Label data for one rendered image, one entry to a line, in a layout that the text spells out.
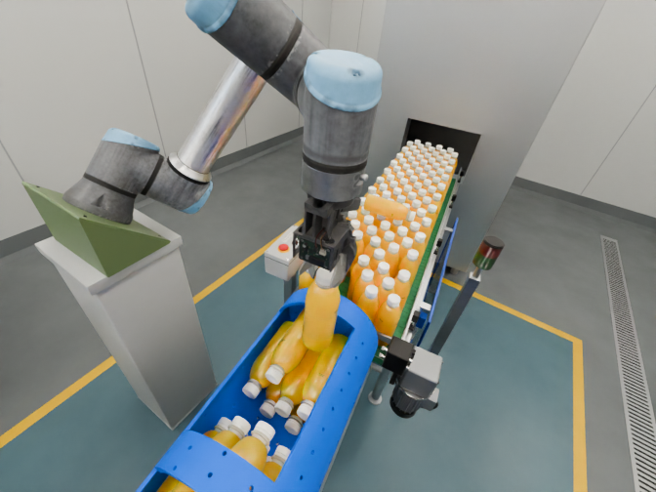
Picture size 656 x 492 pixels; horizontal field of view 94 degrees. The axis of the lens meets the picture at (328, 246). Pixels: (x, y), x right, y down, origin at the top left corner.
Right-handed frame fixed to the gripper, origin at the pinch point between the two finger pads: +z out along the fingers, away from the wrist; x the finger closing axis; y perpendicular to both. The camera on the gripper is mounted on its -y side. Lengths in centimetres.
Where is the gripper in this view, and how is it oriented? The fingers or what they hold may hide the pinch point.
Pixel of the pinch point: (326, 274)
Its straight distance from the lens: 60.2
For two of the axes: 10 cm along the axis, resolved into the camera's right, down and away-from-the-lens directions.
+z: -0.9, 7.7, 6.4
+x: 9.0, 3.4, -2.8
